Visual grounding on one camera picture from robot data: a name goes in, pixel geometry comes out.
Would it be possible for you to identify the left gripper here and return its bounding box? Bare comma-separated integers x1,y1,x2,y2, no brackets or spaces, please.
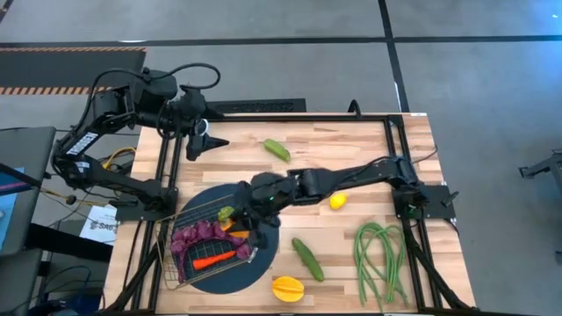
177,85,230,162

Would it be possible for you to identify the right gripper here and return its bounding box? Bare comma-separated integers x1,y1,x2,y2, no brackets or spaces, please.
232,171,300,249

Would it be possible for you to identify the orange chili pepper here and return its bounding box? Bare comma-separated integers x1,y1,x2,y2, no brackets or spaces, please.
219,219,250,240

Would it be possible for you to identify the red-orange carrot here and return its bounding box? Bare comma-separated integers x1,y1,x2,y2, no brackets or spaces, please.
191,250,237,271

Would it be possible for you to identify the long bumpy green gourd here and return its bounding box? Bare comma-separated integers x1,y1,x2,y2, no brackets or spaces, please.
263,138,292,163

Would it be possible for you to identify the green cucumber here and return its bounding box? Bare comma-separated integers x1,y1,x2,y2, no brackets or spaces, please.
291,237,326,283

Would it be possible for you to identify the yellow starfruit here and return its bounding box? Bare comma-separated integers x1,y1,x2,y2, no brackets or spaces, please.
271,275,306,304

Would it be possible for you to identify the yellow lemon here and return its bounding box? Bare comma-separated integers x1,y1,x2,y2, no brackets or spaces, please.
329,192,349,211

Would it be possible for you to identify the gold wire basket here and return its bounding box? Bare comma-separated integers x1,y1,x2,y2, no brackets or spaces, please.
154,194,258,291

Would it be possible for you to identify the green long beans bundle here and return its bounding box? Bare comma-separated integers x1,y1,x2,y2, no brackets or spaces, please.
353,221,409,308

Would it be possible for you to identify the dark round woven placemat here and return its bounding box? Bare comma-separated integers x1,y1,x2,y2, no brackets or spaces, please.
179,183,280,295

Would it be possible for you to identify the black ridged floor ramp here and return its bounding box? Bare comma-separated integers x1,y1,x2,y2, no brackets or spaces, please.
205,97,307,115

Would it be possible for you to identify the white printed paper sheet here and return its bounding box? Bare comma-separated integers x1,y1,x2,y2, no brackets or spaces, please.
78,204,119,246

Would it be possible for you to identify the black hazard-striped floor mat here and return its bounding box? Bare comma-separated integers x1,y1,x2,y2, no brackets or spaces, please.
0,47,148,96

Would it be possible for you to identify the grey desk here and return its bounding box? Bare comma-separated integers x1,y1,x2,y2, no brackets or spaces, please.
0,126,57,255

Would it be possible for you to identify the blue screen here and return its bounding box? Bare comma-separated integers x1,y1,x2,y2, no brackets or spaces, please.
0,166,26,251

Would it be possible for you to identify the grey metal stand base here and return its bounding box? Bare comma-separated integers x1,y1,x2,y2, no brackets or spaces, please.
517,148,562,194

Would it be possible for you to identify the yellow cable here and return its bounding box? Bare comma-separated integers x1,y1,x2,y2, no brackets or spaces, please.
102,147,137,170

